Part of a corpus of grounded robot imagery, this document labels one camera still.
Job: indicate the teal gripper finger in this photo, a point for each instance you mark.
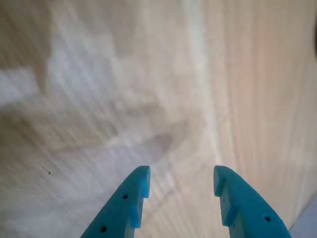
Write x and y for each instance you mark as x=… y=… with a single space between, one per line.
x=247 y=213
x=116 y=213

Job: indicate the gray flat sheet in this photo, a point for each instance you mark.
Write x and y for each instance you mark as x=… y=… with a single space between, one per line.
x=309 y=228

